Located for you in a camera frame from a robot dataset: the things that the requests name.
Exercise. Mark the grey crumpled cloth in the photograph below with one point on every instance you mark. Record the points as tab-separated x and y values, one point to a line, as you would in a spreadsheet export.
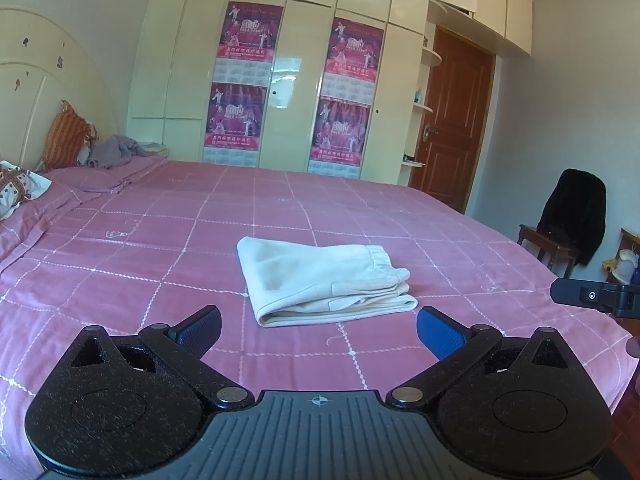
115	152

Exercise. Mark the cream glossy wardrobe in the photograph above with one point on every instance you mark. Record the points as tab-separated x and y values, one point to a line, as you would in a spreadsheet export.
300	35

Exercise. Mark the pink checked bed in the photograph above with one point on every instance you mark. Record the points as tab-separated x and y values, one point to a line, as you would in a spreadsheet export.
150	220

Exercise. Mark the white pants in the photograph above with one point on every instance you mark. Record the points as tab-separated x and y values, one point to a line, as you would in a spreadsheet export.
310	275

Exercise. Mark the colourful bedside clutter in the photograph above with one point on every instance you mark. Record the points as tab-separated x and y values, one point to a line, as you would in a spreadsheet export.
625	262

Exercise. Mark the dark wooden chair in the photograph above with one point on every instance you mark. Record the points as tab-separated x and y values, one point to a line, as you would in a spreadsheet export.
537	237

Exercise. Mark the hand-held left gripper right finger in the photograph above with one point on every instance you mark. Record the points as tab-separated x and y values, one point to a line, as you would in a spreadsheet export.
437	332

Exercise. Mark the purple calendar poster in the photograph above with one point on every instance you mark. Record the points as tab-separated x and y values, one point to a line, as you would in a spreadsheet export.
235	115
250	27
340	130
352	45

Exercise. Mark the pale folded linens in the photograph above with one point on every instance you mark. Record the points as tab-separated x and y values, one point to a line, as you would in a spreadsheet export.
152	149

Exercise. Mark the orange striped pillow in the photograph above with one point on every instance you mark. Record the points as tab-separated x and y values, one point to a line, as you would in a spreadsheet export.
65	135

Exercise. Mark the small teal vase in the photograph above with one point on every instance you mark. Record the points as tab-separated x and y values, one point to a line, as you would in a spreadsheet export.
419	94

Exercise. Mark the white patterned pillow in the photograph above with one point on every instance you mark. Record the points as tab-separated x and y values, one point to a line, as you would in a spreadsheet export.
20	185

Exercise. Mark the cream bed headboard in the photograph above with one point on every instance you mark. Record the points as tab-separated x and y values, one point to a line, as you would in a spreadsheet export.
40	60

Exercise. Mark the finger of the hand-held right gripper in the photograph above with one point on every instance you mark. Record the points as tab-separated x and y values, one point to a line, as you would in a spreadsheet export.
595	296

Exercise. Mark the brown wooden door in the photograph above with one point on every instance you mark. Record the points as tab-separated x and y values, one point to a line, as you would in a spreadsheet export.
450	125

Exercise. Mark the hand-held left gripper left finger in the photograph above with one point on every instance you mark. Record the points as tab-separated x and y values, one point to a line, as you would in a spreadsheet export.
202	330

